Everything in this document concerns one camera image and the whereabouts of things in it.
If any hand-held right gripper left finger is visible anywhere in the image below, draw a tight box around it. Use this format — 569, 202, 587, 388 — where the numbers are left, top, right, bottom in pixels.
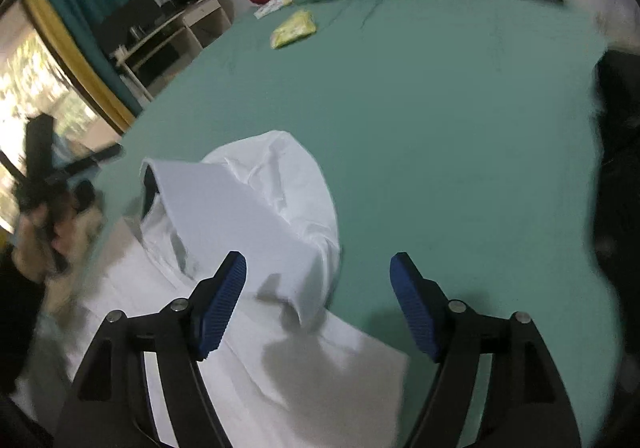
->
52, 251, 247, 448

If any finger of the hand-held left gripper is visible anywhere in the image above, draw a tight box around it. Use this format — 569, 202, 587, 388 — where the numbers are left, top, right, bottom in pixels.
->
54, 144, 124, 179
26, 115, 57, 179

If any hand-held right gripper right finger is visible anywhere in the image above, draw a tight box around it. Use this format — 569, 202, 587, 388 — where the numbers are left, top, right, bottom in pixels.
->
390, 252, 583, 448

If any white shirt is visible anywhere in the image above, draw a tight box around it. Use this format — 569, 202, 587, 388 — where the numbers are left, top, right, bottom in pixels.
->
10, 129, 413, 448

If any black clothes pile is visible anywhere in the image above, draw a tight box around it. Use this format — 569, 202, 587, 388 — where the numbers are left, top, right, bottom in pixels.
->
590, 48, 640, 364

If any person's left hand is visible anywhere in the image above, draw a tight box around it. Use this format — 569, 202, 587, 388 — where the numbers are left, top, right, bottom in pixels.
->
11, 212, 104, 287

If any glass balcony door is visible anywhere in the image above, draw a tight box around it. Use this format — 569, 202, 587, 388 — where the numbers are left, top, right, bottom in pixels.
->
0, 0, 126, 233

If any yellow curtain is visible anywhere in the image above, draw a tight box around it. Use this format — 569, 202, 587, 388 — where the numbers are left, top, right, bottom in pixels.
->
19, 0, 136, 133

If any black monitor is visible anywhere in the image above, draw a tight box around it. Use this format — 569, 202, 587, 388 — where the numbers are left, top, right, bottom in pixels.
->
97, 0, 161, 51

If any light wooden computer desk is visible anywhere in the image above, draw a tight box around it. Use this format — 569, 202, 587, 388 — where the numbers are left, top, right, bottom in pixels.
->
110, 0, 236, 101

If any white flat packet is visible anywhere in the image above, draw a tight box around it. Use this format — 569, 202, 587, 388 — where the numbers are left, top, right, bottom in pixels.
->
253, 0, 293, 19

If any yellow snack packet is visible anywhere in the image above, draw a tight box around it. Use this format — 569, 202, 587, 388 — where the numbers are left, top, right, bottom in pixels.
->
270, 10, 317, 49

